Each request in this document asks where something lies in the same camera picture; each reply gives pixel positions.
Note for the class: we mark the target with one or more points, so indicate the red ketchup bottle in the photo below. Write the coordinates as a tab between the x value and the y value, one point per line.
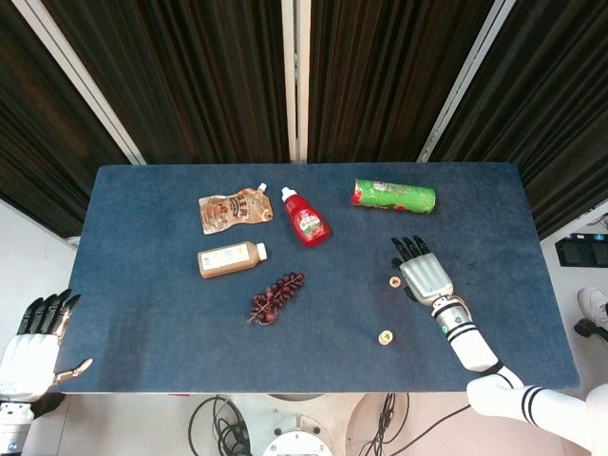
309	223

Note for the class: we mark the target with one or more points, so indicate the black chair caster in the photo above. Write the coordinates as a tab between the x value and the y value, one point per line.
586	327

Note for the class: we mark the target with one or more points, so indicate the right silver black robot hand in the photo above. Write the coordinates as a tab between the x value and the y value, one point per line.
427	278

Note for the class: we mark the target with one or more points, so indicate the green chip can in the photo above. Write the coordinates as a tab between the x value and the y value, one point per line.
394	195

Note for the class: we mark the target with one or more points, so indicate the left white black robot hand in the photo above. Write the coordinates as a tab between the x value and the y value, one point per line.
26	363

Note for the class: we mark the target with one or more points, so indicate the brown spouted drink pouch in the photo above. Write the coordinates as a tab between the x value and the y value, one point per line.
233	209

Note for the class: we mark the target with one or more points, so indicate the orange juice bottle white cap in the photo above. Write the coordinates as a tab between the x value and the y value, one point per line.
228	260

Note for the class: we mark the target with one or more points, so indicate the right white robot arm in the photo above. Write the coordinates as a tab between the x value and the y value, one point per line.
472	344

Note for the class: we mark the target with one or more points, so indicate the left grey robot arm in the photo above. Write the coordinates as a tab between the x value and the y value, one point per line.
12	427

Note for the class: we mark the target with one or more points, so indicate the dark brown pleated curtain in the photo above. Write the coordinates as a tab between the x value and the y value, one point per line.
190	85
560	119
380	85
38	142

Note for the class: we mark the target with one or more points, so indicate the purple plastic grape bunch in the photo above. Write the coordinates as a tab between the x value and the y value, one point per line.
278	297

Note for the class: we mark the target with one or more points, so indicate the black electronic device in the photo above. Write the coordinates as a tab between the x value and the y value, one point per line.
579	252

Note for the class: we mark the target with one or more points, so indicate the white divider frame post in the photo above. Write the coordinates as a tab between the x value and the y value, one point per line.
82	81
459	81
290	81

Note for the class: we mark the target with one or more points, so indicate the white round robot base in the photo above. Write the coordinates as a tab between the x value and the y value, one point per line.
297	437

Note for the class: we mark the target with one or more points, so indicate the blue velvet table cloth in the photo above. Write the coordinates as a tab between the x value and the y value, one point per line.
166	332

